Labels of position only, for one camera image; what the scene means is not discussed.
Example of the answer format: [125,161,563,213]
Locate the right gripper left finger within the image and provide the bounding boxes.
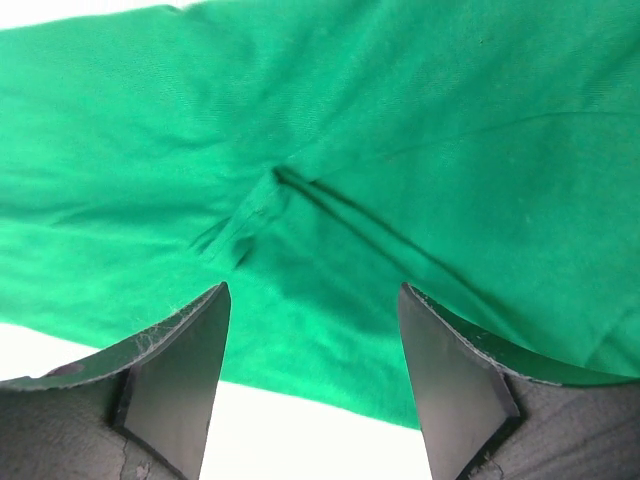
[1,283,230,479]

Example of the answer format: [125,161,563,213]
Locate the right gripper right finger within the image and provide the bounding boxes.
[398,284,639,479]

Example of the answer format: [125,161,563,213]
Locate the green t shirt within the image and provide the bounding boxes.
[1,1,639,428]

